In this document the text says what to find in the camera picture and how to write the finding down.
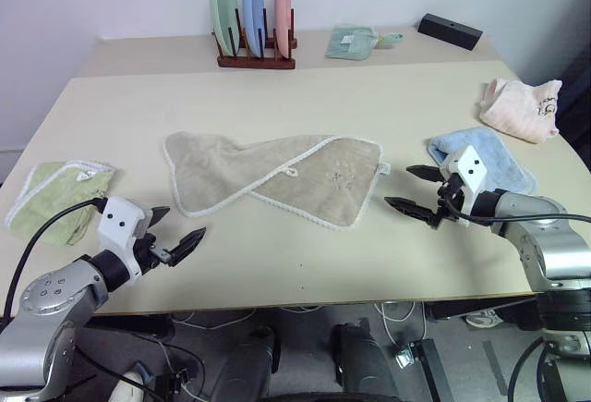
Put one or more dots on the beige towel with white trim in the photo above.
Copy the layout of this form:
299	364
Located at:
277	180

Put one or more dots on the black table frame bar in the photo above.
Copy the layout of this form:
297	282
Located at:
134	323
480	308

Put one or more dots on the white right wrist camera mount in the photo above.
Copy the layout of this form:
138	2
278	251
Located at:
471	166

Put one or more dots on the teal cloth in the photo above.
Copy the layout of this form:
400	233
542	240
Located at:
348	44

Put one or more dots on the white rounded object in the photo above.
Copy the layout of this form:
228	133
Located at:
129	386

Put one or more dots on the dark wooden plate rack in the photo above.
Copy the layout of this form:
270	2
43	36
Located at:
256	61

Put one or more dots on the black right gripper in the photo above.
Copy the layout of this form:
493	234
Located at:
450	201

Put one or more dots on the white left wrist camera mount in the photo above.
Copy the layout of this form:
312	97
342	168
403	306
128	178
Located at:
121	219

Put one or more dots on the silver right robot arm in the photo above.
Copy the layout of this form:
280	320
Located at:
549	245

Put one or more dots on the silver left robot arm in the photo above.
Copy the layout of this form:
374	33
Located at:
51	291

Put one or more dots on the pink plate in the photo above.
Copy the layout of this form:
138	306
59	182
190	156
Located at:
282	9

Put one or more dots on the metal bracket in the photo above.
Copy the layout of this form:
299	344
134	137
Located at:
404	356

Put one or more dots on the light green towel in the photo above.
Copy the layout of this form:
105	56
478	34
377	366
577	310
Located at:
51	203

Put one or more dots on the light blue folded towel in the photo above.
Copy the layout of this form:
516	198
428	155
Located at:
503	157

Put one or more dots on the blue plate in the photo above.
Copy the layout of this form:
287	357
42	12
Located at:
253	4

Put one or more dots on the dark rounded shape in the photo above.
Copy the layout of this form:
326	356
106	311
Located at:
362	360
244	365

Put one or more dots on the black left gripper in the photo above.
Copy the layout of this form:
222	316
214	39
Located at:
150	252

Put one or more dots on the white shoe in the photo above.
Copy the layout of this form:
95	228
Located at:
481	320

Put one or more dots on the black table leg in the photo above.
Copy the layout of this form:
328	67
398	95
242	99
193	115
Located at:
434	369

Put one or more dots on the black rectangular box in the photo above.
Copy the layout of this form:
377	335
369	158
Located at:
450	31

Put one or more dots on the dark chair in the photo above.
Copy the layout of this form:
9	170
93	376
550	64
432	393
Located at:
575	97

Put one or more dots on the pink towel with embroidery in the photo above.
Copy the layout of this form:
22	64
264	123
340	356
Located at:
517	106

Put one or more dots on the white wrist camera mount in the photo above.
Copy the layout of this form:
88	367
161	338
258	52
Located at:
121	219
471	166

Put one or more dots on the green plate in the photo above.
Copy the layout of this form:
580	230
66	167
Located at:
222	4

